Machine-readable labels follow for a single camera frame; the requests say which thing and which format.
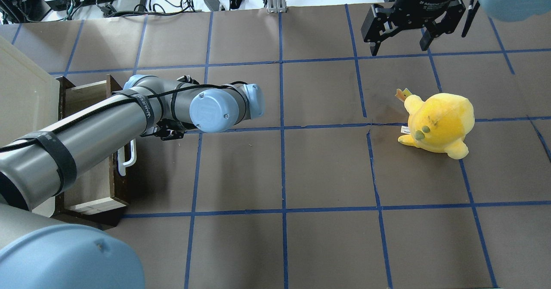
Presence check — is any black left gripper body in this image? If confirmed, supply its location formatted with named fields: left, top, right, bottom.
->
left=142, top=119, right=197, bottom=140

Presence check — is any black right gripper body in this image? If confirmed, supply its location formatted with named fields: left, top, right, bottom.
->
left=361, top=0, right=466, bottom=44

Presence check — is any white drawer handle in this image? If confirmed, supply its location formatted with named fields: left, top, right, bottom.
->
left=116, top=139, right=136, bottom=177

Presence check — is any dark wooden drawer cabinet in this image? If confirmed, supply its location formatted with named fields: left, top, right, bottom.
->
left=47, top=75, right=131, bottom=230

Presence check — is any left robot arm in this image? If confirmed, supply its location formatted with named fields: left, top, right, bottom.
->
left=0, top=75, right=266, bottom=289

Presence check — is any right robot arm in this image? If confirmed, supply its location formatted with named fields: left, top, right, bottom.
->
left=361, top=0, right=550, bottom=56

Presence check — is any yellow plush toy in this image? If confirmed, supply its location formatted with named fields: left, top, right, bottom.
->
left=395, top=88, right=476, bottom=160

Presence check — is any cream plastic storage box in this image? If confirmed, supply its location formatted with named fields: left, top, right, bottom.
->
left=0, top=38, right=60, bottom=217

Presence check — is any brown paper table mat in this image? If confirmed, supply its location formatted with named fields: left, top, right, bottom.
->
left=1, top=4, right=551, bottom=289

